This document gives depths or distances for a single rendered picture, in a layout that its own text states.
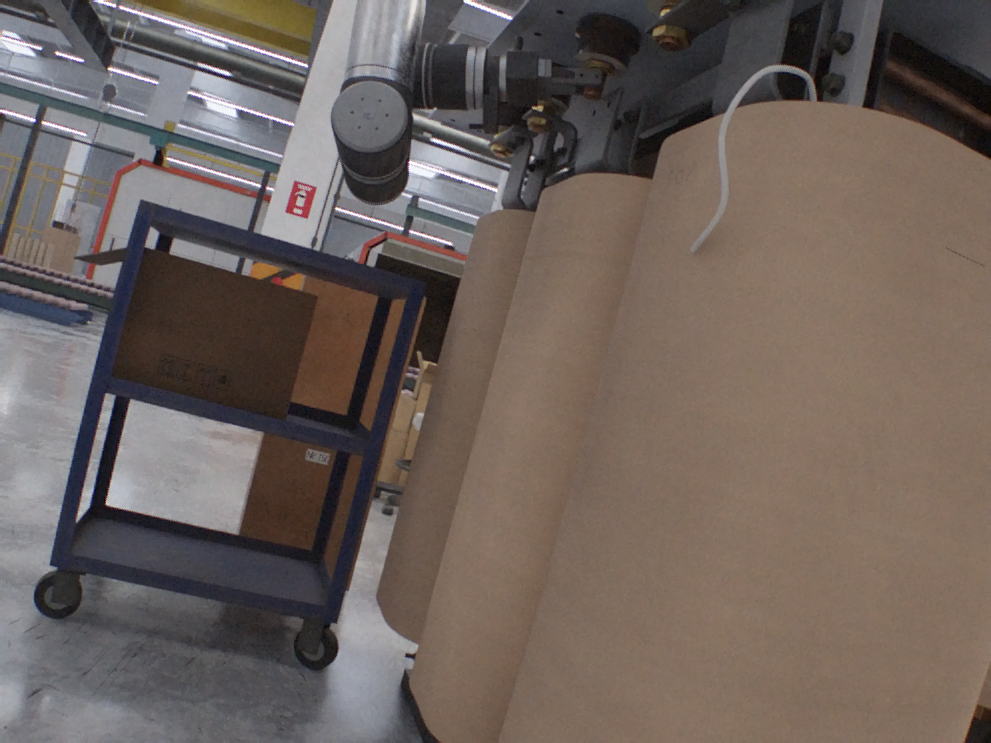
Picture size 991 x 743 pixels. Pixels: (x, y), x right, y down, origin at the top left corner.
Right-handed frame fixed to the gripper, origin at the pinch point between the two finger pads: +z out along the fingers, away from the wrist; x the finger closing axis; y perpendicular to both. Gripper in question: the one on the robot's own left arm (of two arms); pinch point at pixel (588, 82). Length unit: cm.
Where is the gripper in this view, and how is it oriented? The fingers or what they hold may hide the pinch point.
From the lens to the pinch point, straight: 136.2
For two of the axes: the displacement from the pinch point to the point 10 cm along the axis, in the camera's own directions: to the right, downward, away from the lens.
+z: 10.0, 0.5, -0.4
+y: 0.6, -10.0, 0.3
